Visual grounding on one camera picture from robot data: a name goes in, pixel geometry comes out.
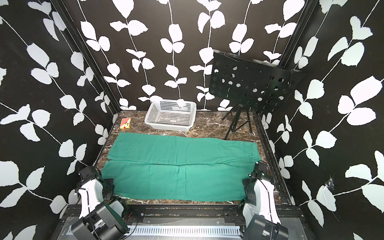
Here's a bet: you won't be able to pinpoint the black perforated music stand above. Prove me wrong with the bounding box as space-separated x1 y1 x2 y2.
209 50 305 140

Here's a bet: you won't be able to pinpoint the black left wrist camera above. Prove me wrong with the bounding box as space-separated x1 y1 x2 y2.
78 166 101 186

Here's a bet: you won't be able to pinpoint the yellow red playing card box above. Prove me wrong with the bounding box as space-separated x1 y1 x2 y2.
120 118 132 130

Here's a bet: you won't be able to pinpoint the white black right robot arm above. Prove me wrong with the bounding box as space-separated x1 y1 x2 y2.
242 175 289 240

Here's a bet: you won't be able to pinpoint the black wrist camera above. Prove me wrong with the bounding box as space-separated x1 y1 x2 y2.
78 166 101 186
250 161 268 181

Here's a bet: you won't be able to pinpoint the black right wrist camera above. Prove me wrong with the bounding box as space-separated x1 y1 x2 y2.
250 161 268 181

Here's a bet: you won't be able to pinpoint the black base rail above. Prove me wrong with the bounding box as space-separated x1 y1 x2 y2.
61 204 307 226

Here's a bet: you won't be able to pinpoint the green long pants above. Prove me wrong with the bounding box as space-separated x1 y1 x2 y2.
102 133 261 202

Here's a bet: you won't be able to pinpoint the white slotted cable duct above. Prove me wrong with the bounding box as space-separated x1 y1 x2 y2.
133 226 242 238

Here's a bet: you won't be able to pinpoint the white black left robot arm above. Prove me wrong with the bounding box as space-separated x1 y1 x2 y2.
71 175 131 240

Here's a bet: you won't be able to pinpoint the white plastic perforated basket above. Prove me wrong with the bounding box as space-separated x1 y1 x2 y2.
145 100 197 132

